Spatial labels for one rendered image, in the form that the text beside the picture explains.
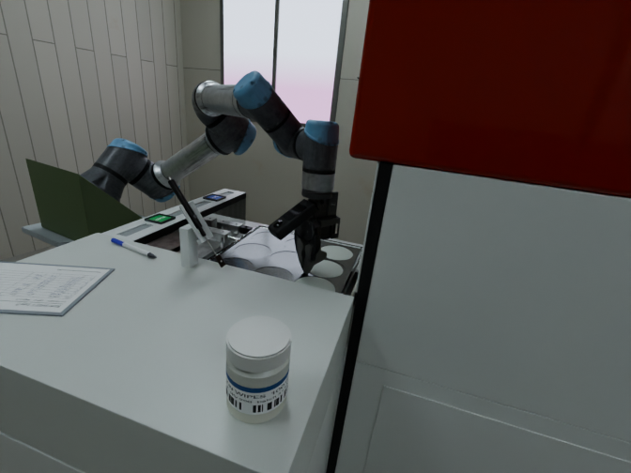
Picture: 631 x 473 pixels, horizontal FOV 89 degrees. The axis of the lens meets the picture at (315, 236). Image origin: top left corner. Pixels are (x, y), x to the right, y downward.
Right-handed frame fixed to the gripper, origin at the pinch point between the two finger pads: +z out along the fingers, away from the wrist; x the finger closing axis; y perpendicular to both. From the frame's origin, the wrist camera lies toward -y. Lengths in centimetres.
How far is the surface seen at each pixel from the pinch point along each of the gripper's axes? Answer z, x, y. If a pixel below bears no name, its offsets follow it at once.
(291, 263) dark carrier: 1.1, 6.4, 0.5
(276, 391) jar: -8.0, -35.8, -29.0
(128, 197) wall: 53, 299, -1
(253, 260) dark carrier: 0.9, 12.0, -8.0
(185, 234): -12.6, 2.8, -27.2
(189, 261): -6.8, 2.6, -26.8
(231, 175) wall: 31, 277, 97
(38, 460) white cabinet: 13, -12, -53
